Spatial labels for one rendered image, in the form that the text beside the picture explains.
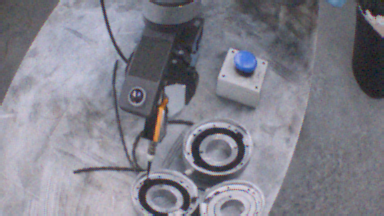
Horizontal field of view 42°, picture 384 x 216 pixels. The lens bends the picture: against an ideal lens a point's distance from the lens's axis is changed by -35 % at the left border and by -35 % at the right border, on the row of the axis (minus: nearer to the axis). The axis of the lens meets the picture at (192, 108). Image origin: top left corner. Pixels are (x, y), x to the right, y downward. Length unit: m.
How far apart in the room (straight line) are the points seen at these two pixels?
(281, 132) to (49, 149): 0.42
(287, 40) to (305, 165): 0.85
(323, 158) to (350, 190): 0.21
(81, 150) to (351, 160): 1.24
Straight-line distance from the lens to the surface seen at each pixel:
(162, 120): 0.99
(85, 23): 1.32
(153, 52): 0.87
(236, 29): 1.30
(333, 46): 2.46
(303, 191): 2.05
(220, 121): 1.13
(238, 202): 1.07
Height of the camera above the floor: 1.77
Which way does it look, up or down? 55 degrees down
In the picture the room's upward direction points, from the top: 6 degrees clockwise
